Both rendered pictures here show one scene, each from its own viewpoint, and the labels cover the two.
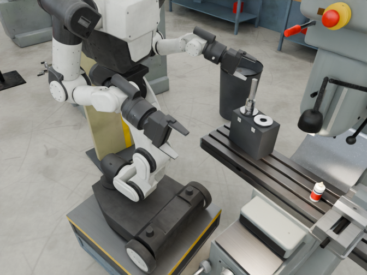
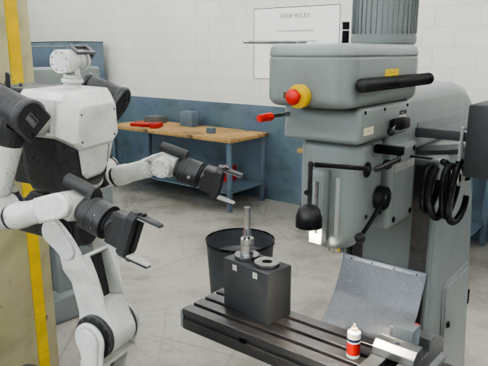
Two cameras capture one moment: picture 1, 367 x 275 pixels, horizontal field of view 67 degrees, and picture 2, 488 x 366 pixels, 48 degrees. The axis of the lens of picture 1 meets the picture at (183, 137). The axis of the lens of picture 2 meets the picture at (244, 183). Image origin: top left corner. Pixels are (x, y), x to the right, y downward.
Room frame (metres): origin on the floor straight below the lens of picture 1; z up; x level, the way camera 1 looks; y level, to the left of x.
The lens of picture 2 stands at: (-0.63, 0.04, 1.87)
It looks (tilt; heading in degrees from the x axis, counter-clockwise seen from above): 14 degrees down; 349
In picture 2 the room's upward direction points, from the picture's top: straight up
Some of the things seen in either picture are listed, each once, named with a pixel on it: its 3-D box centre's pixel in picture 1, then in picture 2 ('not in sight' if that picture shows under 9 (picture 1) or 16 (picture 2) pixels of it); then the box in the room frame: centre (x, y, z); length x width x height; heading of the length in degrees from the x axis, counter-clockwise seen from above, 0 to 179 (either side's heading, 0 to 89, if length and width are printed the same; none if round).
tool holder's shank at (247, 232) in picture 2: (253, 89); (247, 222); (1.18, -0.34, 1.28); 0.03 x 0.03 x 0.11
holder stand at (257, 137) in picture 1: (253, 130); (256, 284); (1.13, -0.36, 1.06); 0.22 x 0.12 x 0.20; 33
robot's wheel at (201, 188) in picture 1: (197, 195); not in sight; (1.16, -0.09, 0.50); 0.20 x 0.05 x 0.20; 52
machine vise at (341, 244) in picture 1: (352, 213); (400, 357); (0.66, -0.68, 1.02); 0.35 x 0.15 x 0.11; 128
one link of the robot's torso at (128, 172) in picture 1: (136, 181); not in sight; (1.13, 0.29, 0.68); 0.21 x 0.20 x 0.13; 52
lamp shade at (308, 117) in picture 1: (311, 119); (308, 215); (0.72, -0.41, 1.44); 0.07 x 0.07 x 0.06
